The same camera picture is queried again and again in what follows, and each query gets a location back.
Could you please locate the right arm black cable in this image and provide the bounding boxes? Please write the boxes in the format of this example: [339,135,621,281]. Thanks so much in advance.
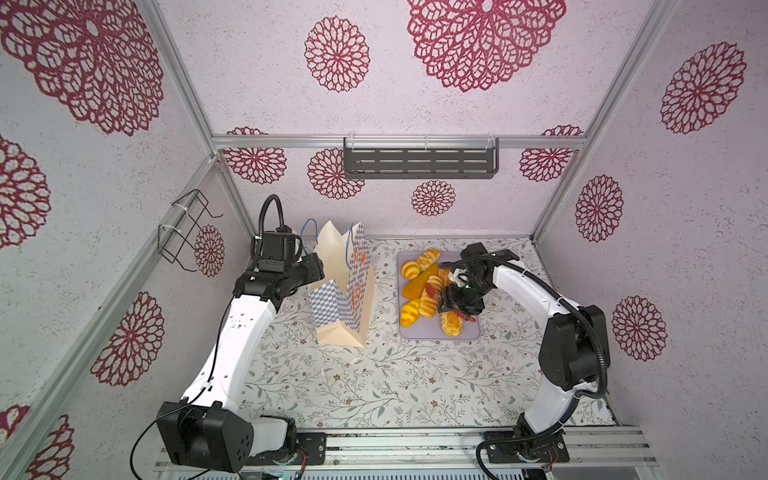
[446,251,610,480]

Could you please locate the blue checkered paper bag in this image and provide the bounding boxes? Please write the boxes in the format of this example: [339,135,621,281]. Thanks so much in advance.
[309,221,375,348]

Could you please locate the striped swirl bread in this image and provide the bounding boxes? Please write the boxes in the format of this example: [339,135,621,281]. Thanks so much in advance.
[419,276,444,318]

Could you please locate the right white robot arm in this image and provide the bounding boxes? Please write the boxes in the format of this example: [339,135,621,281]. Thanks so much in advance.
[439,243,610,443]

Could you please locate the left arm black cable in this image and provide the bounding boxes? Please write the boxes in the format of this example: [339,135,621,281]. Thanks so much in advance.
[129,194,287,480]

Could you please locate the long orange bread loaf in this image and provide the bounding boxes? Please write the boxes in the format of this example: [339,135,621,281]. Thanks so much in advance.
[402,264,444,300]

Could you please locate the black wire wall rack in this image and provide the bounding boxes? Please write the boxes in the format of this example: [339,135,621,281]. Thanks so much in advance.
[156,189,226,278]

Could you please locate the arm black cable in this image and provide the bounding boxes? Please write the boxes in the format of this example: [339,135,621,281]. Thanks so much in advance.
[446,251,610,480]
[129,194,287,480]

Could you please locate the aluminium front rail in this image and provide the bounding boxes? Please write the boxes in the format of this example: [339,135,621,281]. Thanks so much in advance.
[155,427,655,475]

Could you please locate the oval topped bread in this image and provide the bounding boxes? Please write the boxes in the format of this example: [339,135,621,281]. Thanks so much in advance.
[440,311,464,337]

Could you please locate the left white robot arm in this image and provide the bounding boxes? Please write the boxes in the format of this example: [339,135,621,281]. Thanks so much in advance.
[154,226,324,473]

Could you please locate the grey wall shelf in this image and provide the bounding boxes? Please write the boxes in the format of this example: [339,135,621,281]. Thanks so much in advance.
[342,138,499,180]

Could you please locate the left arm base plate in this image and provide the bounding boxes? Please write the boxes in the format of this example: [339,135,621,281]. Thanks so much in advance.
[255,432,328,466]

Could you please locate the red kitchen tongs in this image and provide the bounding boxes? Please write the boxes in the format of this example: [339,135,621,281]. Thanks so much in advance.
[419,286,477,323]

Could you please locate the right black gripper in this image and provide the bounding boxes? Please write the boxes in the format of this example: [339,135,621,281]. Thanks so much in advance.
[436,279,490,314]

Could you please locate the small yellow striped bun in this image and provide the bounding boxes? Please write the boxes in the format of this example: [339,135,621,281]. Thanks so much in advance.
[400,299,420,328]

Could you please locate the twisted light bread roll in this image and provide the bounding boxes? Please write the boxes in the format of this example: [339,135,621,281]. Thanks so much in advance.
[415,248,442,271]

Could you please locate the brown croissant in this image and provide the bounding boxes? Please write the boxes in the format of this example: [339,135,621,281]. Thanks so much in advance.
[438,268,452,287]

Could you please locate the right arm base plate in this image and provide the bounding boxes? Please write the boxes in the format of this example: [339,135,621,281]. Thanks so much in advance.
[483,431,570,464]

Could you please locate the lavender tray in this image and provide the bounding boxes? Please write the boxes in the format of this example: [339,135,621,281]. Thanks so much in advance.
[395,250,482,341]

